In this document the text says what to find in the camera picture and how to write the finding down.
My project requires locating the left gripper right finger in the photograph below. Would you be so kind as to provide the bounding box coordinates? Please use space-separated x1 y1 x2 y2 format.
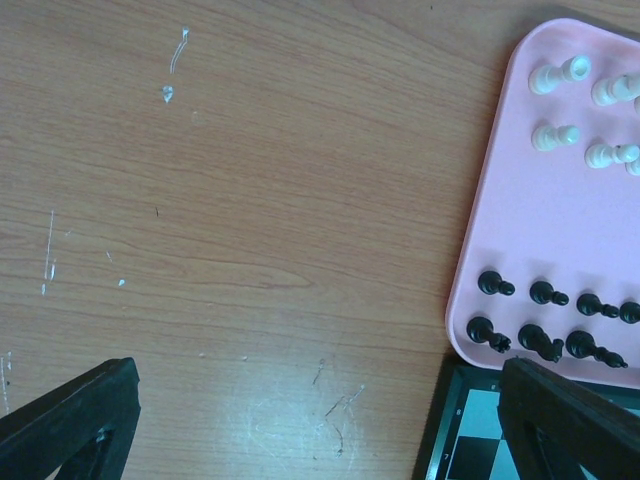
498 358 639 479

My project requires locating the white rook chess piece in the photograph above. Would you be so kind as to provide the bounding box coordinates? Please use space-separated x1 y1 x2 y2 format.
528 55 592 95

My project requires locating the black bishop chess piece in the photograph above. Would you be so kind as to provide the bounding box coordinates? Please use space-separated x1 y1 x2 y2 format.
565 330 628 368

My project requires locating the white pawn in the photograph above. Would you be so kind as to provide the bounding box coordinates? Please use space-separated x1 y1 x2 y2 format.
585 144 639 169
531 125 580 152

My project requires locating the pink plastic tray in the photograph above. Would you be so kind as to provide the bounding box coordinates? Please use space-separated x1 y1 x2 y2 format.
445 18 639 387

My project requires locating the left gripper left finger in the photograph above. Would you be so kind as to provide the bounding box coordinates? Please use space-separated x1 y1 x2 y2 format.
1 357 141 479

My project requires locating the black rook chess piece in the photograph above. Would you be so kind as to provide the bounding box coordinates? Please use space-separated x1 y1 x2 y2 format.
466 316 511 354

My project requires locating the black knight chess piece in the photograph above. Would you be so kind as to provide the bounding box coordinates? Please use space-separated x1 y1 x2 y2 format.
518 324 564 363

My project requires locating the white knight chess piece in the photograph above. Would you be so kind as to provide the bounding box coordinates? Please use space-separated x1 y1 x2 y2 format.
591 74 639 106

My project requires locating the black pawn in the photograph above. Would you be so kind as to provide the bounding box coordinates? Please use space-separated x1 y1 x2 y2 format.
576 293 619 318
529 280 569 306
478 270 515 296

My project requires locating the black white chessboard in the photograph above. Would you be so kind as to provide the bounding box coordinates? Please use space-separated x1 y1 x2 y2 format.
412 356 639 479

